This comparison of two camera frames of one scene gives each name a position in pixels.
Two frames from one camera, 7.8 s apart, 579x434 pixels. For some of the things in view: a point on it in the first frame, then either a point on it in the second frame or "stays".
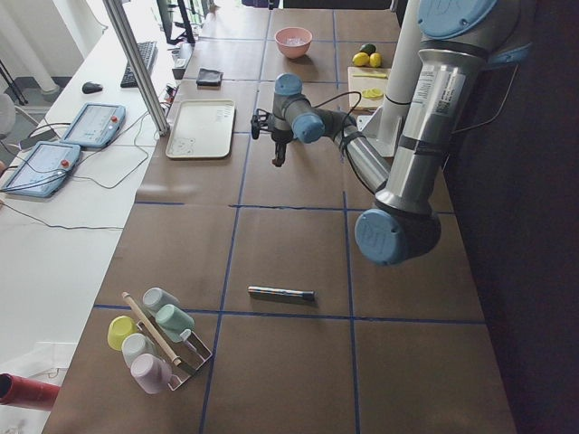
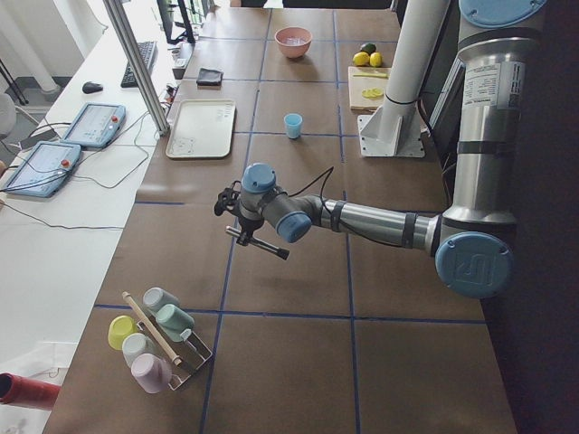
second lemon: [361, 59] stays
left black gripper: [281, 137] -> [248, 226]
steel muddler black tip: [281, 292] -> [280, 252]
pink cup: [151, 372] stays
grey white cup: [136, 344] stays
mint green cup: [174, 322] stays
